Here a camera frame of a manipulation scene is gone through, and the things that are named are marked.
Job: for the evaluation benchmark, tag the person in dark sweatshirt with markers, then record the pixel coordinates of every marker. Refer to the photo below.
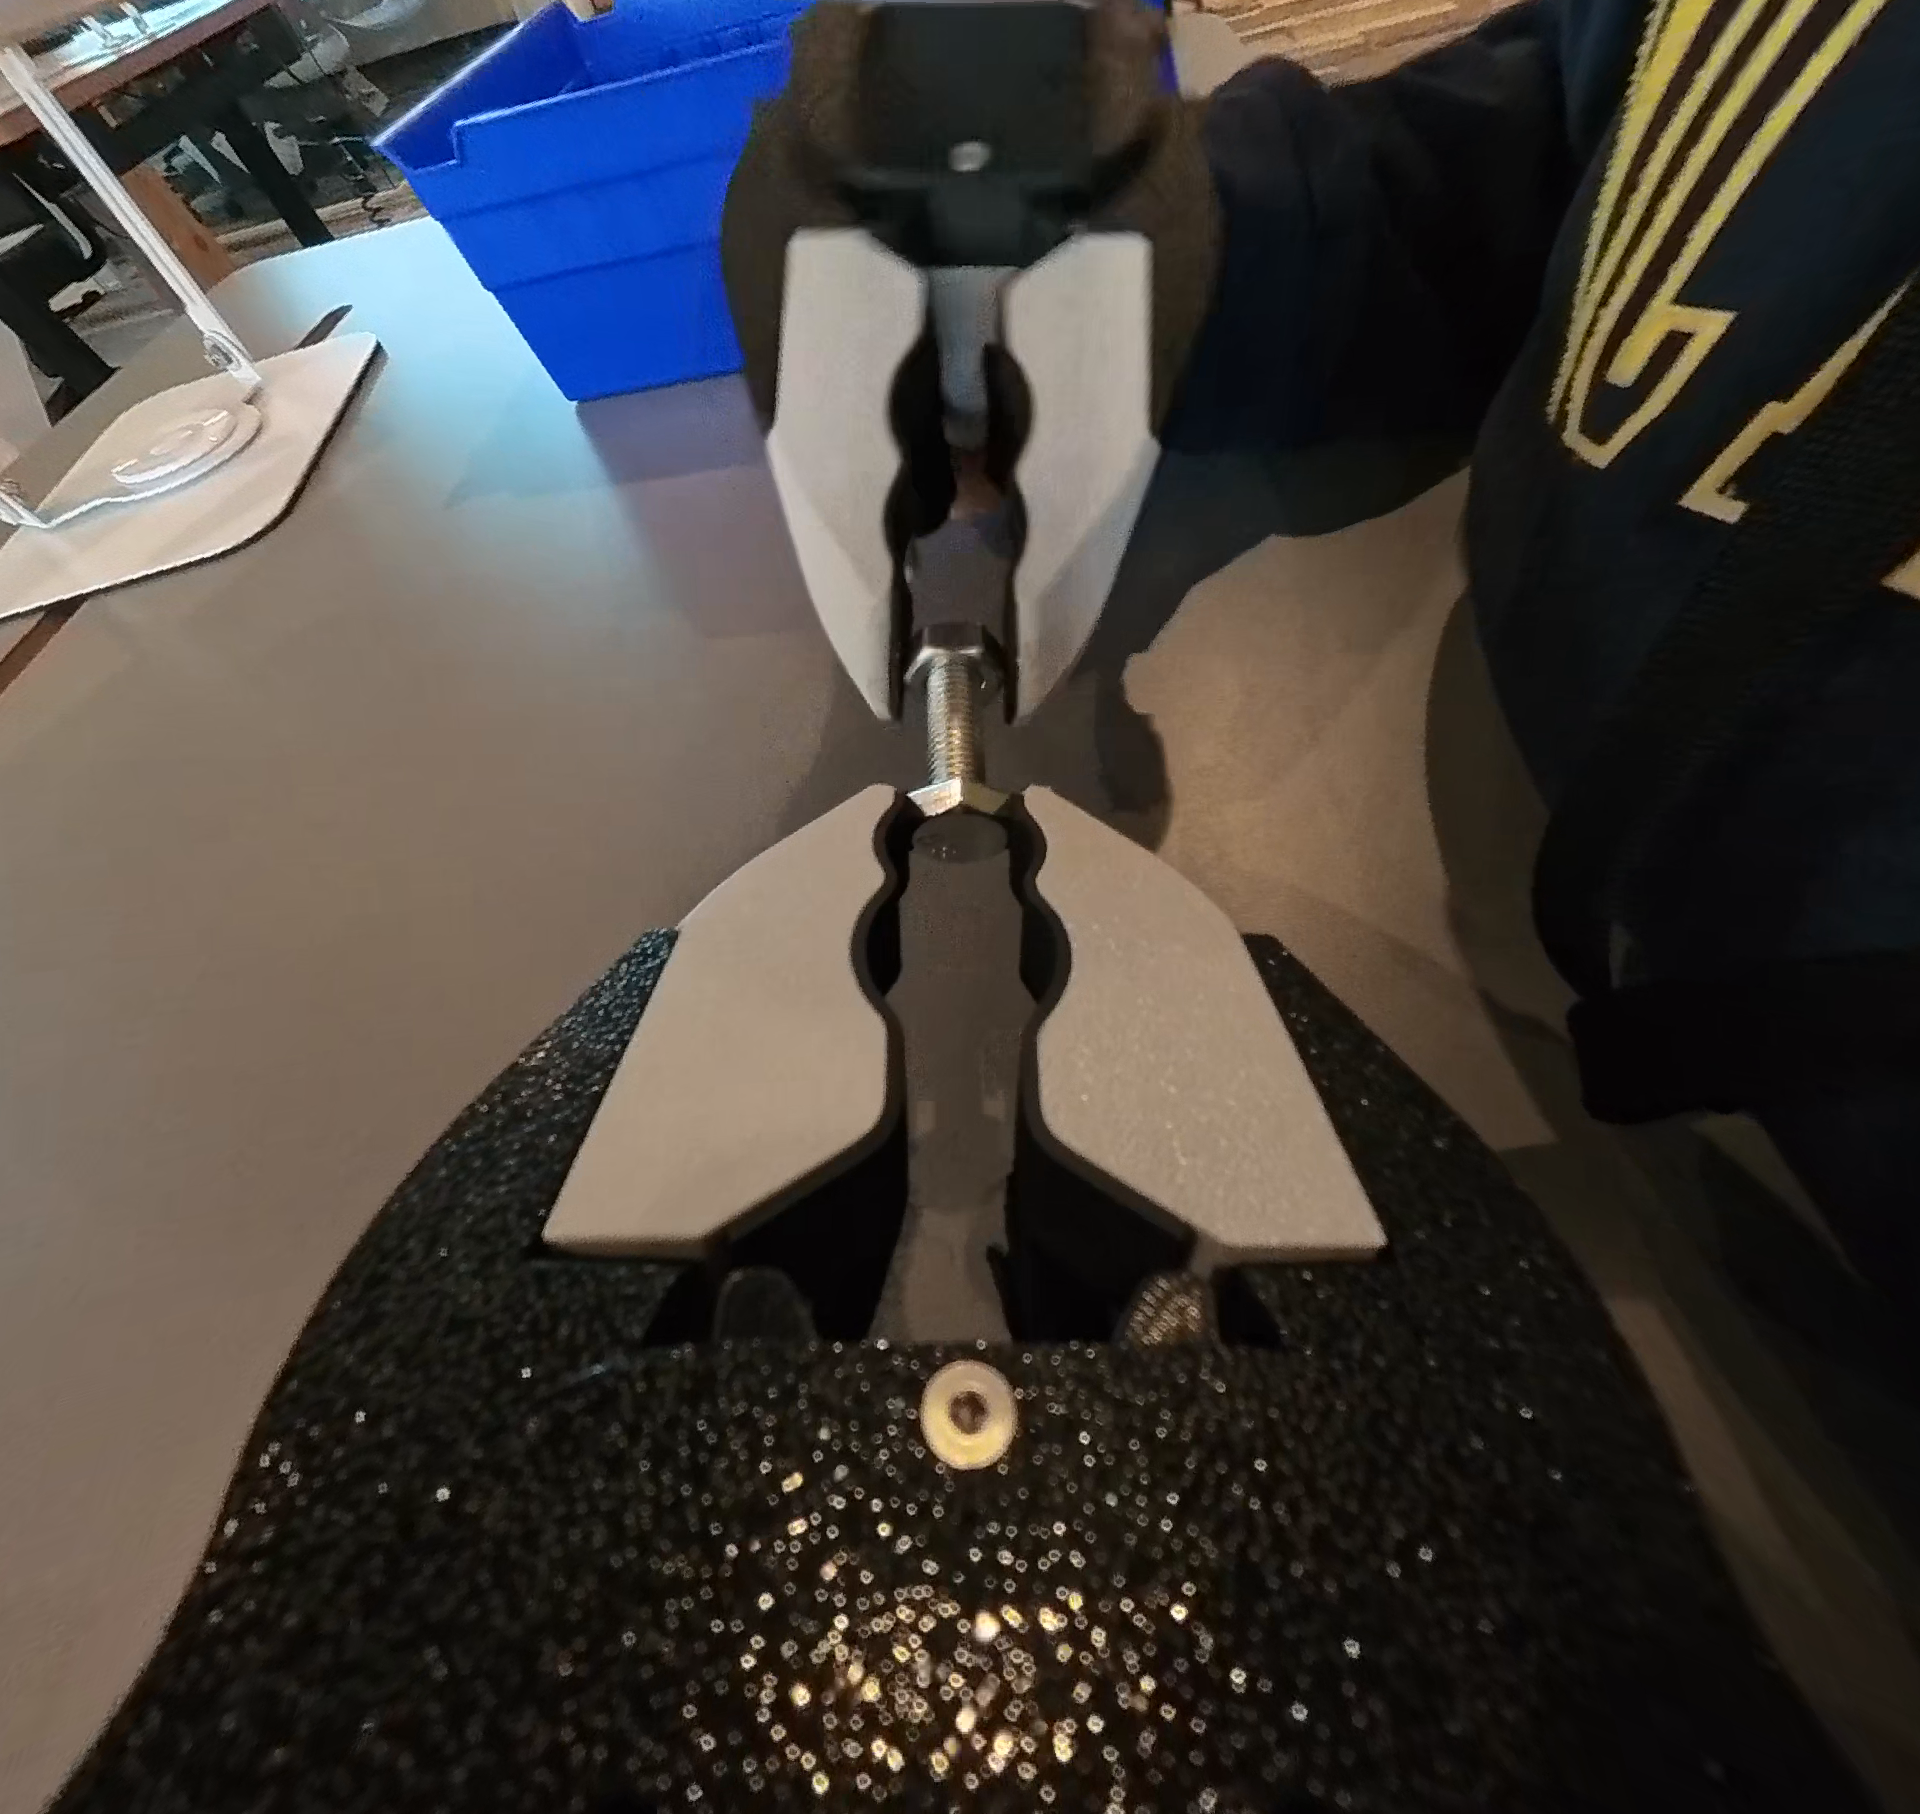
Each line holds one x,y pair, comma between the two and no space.
1724,720

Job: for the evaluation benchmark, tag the blue plastic bin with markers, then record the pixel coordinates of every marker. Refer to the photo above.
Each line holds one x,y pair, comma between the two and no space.
601,240

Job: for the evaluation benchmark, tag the silver hex nut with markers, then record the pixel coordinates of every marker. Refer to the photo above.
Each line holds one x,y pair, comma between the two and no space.
949,652

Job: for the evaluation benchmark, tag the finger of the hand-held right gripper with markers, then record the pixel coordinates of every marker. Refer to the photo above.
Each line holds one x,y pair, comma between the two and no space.
841,421
1093,421

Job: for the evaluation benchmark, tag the silver hex bolt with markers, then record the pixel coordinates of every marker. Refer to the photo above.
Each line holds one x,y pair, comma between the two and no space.
960,737

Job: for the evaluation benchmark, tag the instruction board on acrylic stand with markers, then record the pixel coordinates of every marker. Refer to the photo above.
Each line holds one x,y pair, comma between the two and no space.
180,525

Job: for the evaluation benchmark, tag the person's right hand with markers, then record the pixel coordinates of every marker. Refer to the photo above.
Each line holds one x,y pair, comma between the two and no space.
978,492

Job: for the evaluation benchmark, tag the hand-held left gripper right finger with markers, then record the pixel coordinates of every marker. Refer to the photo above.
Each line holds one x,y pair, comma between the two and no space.
1199,1080

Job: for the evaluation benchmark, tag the brown wooden desk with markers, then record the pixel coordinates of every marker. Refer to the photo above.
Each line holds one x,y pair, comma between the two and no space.
149,60

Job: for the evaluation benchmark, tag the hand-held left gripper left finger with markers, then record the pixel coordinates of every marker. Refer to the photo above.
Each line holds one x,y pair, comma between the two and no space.
719,1065

